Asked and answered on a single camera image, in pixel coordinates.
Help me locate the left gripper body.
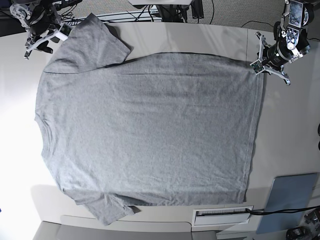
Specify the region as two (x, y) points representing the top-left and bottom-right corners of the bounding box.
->
(262, 41), (292, 69)

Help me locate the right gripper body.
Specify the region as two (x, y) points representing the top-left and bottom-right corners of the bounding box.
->
(26, 14), (59, 48)

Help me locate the grey T-shirt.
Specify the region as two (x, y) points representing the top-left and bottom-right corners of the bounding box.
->
(35, 14), (264, 225)

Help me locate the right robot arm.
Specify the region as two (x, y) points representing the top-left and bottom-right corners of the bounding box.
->
(9, 0), (61, 59)

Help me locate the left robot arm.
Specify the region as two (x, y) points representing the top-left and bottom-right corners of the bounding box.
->
(250, 0), (320, 86)

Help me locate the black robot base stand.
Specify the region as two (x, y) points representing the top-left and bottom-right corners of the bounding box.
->
(148, 4), (190, 23)

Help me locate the blue-grey tablet pad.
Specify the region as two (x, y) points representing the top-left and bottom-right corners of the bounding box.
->
(256, 172), (318, 235)

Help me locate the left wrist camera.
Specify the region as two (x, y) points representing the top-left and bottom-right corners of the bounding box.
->
(250, 59), (265, 75)

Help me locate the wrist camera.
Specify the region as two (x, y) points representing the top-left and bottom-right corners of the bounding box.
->
(55, 22), (73, 41)
(250, 59), (265, 75)

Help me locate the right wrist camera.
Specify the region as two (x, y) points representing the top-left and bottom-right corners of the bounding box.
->
(55, 22), (73, 41)

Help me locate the black cable on table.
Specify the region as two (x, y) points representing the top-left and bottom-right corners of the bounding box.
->
(246, 206), (320, 216)

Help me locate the white table cable grommet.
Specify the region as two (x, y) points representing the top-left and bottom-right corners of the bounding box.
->
(191, 205), (254, 227)

